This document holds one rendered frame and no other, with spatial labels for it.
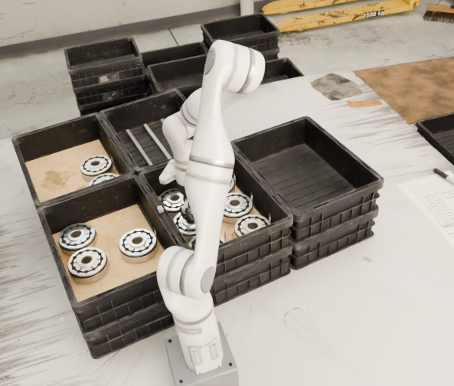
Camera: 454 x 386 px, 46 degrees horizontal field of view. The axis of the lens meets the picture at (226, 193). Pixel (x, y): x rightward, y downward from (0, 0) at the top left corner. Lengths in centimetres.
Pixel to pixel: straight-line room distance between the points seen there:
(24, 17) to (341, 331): 381
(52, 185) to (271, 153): 72
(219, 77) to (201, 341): 56
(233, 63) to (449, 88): 303
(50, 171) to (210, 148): 94
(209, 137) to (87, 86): 208
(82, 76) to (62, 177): 129
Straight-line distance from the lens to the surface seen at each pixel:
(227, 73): 105
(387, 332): 150
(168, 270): 108
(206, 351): 124
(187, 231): 150
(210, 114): 104
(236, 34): 345
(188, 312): 115
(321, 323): 149
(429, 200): 189
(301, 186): 168
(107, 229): 160
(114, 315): 138
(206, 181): 104
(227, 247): 136
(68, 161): 191
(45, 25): 474
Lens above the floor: 191
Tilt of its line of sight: 41 degrees down
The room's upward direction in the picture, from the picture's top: 4 degrees counter-clockwise
